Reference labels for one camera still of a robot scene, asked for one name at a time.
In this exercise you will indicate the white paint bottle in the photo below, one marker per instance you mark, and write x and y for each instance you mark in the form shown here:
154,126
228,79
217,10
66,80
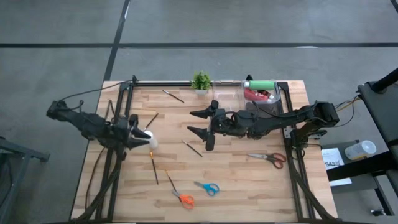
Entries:
153,141

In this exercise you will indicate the grey translucent plastic bin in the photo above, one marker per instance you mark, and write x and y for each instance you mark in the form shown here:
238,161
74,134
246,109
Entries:
248,105

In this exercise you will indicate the clear plastic bin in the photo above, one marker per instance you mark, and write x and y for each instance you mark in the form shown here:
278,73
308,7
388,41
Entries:
227,93

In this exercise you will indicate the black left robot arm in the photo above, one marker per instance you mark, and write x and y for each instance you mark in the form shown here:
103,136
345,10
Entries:
81,123

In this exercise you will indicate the black side cart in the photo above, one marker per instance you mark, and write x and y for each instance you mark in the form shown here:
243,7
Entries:
379,112

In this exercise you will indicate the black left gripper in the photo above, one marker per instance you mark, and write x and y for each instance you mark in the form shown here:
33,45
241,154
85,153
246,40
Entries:
119,133

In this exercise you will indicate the clear plastic jar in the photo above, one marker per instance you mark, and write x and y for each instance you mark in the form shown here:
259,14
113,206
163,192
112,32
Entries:
360,150

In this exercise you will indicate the brown paintbrush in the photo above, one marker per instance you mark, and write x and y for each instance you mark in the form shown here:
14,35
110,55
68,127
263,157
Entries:
152,120

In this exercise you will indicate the small potted green plant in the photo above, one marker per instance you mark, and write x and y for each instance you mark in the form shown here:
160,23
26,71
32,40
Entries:
200,81

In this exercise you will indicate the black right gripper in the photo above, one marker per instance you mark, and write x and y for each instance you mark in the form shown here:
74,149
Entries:
222,123

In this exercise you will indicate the green paint bottle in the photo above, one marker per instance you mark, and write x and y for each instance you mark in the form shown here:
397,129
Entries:
261,85

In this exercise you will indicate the grey metal stand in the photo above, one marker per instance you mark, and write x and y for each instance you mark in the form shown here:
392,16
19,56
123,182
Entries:
18,151

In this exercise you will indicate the red paint bottle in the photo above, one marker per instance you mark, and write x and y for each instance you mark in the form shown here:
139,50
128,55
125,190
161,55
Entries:
253,95

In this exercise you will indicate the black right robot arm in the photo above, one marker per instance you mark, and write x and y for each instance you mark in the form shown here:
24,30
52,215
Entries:
298,116

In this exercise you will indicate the white paper sheet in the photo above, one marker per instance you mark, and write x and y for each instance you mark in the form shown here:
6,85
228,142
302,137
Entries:
334,155

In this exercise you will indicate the black aluminium rig frame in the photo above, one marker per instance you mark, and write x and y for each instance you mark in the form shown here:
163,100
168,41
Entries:
161,84

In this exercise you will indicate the small black floor object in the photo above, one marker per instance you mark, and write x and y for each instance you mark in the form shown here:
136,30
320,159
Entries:
377,212

